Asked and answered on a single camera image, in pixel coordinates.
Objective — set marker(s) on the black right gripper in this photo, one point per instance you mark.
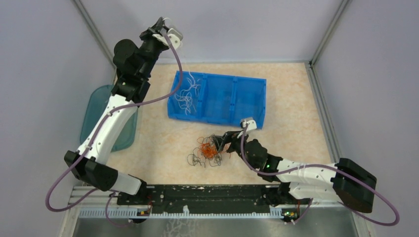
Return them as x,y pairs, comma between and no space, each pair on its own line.
234,137

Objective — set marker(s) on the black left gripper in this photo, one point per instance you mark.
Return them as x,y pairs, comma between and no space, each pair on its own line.
154,30

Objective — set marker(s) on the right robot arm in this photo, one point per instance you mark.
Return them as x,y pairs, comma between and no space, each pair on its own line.
345,181

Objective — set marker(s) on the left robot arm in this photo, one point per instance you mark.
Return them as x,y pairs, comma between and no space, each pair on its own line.
134,65

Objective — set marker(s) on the blue plastic compartment bin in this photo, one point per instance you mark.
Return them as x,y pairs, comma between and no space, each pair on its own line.
217,99

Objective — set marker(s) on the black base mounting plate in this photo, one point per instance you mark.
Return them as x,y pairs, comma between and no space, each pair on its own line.
210,199

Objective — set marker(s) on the teal plastic basin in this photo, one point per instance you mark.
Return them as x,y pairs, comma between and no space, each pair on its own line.
97,104

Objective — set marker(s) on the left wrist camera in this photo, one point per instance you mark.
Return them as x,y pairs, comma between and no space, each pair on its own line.
171,37

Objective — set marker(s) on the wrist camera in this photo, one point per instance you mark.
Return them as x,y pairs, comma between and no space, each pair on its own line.
248,123
171,37

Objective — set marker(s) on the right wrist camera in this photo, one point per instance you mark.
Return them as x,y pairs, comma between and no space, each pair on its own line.
248,123

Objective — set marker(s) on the aluminium frame rail left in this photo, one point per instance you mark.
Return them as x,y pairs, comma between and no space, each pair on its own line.
94,30

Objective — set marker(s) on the aluminium frame rail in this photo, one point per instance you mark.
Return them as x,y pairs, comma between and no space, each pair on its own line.
315,84
94,30

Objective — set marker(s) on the aluminium frame rail right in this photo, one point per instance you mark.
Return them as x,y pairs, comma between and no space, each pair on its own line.
315,84

